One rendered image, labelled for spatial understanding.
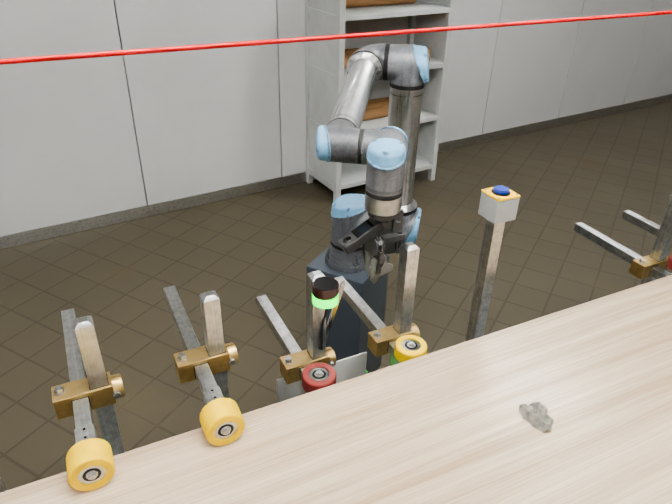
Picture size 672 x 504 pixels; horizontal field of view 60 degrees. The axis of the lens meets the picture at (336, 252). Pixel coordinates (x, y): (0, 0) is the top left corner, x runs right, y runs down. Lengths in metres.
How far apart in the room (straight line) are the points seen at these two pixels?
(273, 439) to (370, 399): 0.23
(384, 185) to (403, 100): 0.68
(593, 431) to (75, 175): 3.28
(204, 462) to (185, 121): 3.00
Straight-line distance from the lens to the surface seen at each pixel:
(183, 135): 4.00
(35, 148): 3.85
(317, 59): 4.07
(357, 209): 2.17
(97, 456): 1.19
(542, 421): 1.35
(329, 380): 1.36
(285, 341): 1.54
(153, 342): 2.98
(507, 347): 1.53
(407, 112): 2.01
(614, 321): 1.73
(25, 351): 3.14
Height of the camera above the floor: 1.84
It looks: 31 degrees down
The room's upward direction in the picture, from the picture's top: 1 degrees clockwise
